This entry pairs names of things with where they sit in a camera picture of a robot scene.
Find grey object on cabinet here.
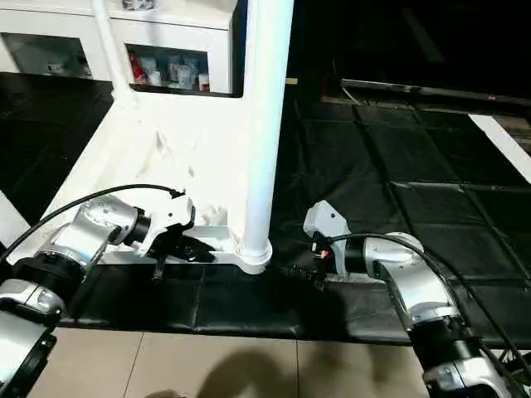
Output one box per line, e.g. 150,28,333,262
121,0,158,12

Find black cabinet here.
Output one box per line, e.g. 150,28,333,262
236,0,531,94

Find black mat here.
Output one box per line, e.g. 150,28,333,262
0,70,531,349

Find white plastic table top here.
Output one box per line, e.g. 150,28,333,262
7,90,275,275

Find white glass-door cabinet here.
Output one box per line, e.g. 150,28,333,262
0,0,243,97

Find white plastic table leg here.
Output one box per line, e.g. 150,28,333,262
236,0,296,260
90,0,139,110
0,189,31,251

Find white flat strip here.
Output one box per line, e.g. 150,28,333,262
468,114,531,185

